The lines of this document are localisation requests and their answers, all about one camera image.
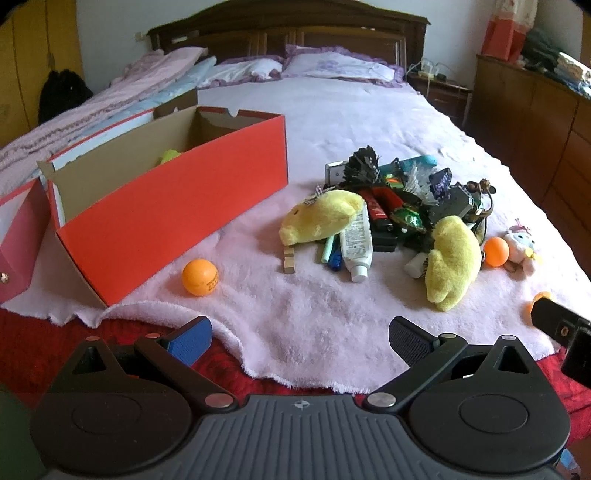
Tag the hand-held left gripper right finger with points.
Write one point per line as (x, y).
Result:
(406, 341)

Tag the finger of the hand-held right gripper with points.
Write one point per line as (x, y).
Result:
(581, 355)
(554, 321)

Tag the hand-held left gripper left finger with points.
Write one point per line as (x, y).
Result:
(191, 339)

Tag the printed orange ping-pong ball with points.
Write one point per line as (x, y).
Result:
(198, 277)

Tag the yellow plush duck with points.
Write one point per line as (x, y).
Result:
(318, 217)
(450, 263)

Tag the red cardboard box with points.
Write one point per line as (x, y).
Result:
(175, 207)

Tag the plain orange ping-pong ball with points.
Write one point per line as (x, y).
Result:
(539, 297)
(496, 251)

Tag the small white bottle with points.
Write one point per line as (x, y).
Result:
(415, 265)

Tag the white cream tube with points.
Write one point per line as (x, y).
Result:
(356, 244)

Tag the green spinning top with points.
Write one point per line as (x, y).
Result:
(406, 219)

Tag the green pen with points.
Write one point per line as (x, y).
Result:
(325, 248)

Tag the wooden blocks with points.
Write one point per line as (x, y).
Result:
(288, 261)

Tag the purple wrapper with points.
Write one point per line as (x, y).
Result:
(439, 180)

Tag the silver metal box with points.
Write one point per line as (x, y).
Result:
(334, 173)

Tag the yellow-green ball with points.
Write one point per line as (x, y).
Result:
(171, 156)

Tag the pink folder with stud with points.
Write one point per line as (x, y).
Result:
(21, 240)

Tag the wooden dresser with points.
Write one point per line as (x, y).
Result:
(531, 120)

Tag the pink fleece blanket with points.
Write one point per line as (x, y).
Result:
(392, 120)

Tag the wooden nightstand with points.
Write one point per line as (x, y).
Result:
(445, 97)

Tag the pink folded quilt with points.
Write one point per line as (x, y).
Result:
(92, 110)

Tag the light blue folded quilt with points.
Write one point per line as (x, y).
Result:
(184, 76)

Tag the white power strip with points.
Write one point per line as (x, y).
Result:
(427, 70)

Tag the pile of clothes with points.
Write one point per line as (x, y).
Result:
(545, 48)

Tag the white pillow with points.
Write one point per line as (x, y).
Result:
(244, 71)

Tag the black backpack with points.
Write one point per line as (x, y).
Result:
(62, 94)

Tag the purple floral pillow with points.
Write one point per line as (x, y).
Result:
(341, 64)

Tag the red paper bag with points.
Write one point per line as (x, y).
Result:
(501, 37)

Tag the yellow wardrobe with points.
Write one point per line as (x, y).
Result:
(27, 55)

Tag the wooden headboard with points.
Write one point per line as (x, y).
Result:
(323, 18)

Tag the wall socket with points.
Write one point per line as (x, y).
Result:
(138, 36)

